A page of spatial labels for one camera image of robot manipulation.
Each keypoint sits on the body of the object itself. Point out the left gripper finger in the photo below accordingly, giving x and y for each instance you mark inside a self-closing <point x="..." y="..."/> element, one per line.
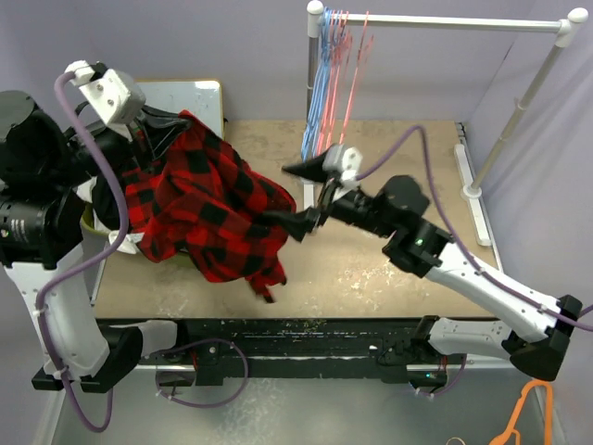
<point x="155" y="117"/>
<point x="160" y="139"/>

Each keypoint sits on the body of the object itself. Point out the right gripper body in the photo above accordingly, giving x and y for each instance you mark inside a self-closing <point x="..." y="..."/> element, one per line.
<point x="355" y="208"/>

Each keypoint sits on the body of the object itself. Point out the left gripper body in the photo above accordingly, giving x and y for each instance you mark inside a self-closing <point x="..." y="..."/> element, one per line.
<point x="115" y="148"/>

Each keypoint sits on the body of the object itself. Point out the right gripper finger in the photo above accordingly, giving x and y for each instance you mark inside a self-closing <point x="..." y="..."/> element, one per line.
<point x="296" y="224"/>
<point x="310" y="170"/>

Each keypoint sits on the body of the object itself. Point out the red black plaid shirt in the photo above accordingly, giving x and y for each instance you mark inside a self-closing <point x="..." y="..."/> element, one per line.
<point x="203" y="198"/>

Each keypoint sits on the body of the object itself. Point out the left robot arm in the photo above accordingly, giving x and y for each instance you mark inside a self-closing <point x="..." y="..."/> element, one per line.
<point x="41" y="238"/>

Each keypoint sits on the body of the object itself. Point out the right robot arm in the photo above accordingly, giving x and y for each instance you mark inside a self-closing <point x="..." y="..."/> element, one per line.
<point x="531" y="330"/>

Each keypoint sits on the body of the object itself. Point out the single pink hanger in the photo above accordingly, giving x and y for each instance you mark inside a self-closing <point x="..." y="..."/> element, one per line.
<point x="361" y="61"/>

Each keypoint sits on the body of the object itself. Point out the orange hanger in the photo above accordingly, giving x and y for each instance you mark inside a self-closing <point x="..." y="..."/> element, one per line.
<point x="532" y="416"/>

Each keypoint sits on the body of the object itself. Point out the black garment pile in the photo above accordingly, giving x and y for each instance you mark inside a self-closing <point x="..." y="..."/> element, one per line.
<point x="161" y="129"/>

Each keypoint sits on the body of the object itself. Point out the blue hangers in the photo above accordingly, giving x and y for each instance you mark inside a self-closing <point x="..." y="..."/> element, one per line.
<point x="319" y="29"/>

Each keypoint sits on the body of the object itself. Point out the white whiteboard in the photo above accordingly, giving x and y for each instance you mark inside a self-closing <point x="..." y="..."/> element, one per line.
<point x="203" y="98"/>

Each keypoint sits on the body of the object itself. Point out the pink hangers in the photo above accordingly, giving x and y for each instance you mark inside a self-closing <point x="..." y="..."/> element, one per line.
<point x="340" y="56"/>

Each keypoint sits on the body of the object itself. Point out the white clothes rack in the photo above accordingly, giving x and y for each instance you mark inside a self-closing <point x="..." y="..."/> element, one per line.
<point x="564" y="29"/>

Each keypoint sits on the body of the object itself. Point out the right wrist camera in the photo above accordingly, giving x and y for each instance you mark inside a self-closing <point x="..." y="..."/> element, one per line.
<point x="343" y="161"/>

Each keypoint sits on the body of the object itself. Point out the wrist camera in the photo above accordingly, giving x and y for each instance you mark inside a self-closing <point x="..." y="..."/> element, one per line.
<point x="343" y="161"/>
<point x="113" y="94"/>

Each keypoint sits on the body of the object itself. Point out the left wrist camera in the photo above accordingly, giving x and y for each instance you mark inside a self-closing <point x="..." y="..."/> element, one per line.
<point x="113" y="94"/>

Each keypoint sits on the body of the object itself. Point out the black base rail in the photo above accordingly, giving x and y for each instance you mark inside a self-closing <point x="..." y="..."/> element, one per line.
<point x="303" y="348"/>

